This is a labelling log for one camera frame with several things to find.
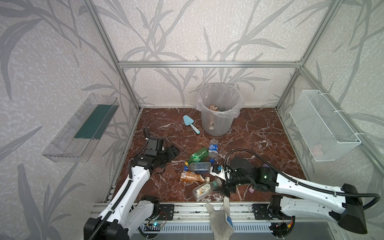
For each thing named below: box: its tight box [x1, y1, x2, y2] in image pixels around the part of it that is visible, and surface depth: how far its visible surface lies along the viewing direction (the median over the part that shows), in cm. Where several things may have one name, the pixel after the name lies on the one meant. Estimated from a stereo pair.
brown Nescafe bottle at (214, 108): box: [209, 105, 219, 111], surface depth 101 cm
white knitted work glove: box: [206, 196, 234, 240], surface depth 71 cm
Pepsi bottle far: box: [208, 138, 219, 163], surface depth 96 cm
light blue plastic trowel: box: [183, 115, 201, 135], surface depth 114 cm
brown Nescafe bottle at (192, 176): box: [180, 171, 205, 183], surface depth 82 cm
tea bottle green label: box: [192, 178, 223, 202], surface depth 78 cm
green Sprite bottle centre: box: [184, 147, 210, 166], surface depth 91 cm
